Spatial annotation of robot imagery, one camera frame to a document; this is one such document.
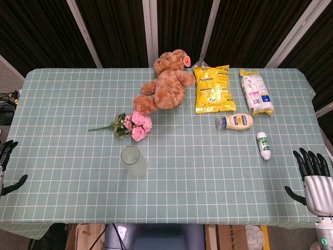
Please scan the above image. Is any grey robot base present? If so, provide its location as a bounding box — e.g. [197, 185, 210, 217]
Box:
[104, 223, 205, 250]

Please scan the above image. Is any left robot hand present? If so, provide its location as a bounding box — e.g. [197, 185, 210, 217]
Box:
[0, 140, 29, 196]

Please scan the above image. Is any white packaged bag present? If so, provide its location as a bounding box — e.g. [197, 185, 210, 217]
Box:
[239, 69, 275, 116]

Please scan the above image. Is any yellow snack bag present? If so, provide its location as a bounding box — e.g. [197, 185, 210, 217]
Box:
[193, 65, 237, 115]

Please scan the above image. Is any cardboard box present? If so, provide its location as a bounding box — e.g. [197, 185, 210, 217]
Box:
[217, 224, 247, 250]

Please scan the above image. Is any green grid-patterned table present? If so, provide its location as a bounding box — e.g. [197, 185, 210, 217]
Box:
[0, 67, 332, 240]

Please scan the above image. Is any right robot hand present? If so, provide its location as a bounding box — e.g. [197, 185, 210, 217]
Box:
[284, 147, 333, 216]

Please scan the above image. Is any brown teddy bear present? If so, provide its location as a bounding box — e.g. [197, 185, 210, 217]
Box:
[133, 48, 196, 116]

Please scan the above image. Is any mayonnaise squeeze bottle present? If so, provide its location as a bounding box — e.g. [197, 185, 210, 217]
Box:
[214, 112, 254, 130]

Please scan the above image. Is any clear glass cup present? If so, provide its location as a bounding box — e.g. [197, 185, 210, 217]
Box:
[120, 145, 149, 179]

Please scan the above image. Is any small white green bottle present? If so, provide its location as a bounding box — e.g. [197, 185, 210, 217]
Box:
[256, 131, 272, 161]

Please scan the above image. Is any pink rose bouquet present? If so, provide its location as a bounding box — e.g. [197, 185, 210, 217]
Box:
[87, 110, 153, 142]

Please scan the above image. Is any black equipment with cables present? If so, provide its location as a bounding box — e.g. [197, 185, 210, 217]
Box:
[0, 90, 20, 126]

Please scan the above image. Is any wooden table leg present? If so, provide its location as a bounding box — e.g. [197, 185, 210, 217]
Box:
[204, 224, 218, 250]

